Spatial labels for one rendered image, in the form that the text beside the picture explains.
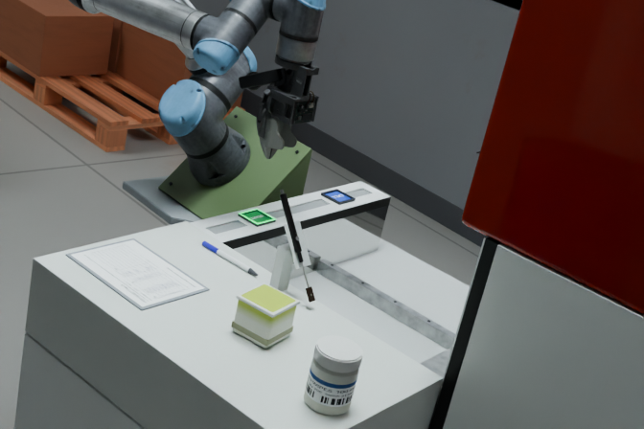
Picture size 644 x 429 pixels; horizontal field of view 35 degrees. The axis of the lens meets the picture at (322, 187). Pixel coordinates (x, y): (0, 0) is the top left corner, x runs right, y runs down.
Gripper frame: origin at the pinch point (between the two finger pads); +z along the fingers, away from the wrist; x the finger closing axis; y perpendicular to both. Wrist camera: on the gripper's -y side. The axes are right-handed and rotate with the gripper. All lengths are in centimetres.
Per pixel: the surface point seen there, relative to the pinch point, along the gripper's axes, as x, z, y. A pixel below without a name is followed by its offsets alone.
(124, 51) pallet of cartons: 198, 81, -278
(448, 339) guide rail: 17, 27, 41
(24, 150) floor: 114, 111, -238
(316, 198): 20.9, 14.7, -1.1
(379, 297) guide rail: 17.0, 26.1, 23.4
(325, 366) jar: -41, 6, 53
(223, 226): -8.3, 15.1, -0.2
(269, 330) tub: -35, 11, 37
